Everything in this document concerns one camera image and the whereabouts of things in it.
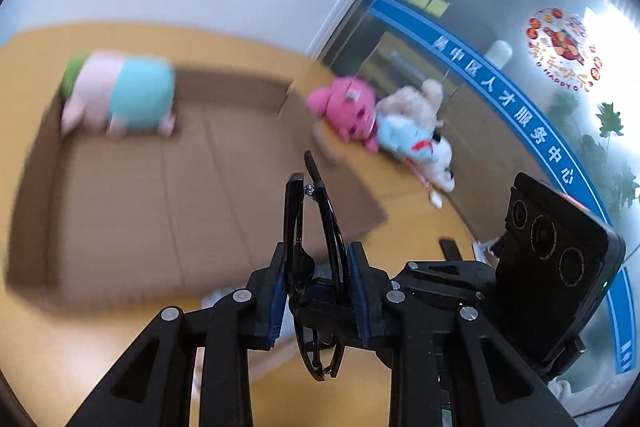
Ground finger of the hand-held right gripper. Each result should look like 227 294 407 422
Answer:
395 259 497 308
438 237 464 264

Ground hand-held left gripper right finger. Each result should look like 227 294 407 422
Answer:
347 242 576 427

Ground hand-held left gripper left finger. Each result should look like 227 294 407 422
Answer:
65 243 289 427

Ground black eyeglasses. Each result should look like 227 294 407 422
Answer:
284 150 351 382

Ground wooden desktop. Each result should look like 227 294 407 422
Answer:
0 21 501 427

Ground light blue white plush toy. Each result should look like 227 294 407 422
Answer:
374 113 458 208

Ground green plant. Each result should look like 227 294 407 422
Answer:
544 94 640 220

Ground cream plush toy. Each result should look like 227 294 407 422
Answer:
375 78 446 132

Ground blue banner strip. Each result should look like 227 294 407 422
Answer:
369 0 637 375

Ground brown cardboard box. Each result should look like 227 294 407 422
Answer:
4 66 390 314

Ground red round window sticker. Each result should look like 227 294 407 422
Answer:
525 6 605 94

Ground pink blue green plush toy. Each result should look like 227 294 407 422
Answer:
59 49 177 138

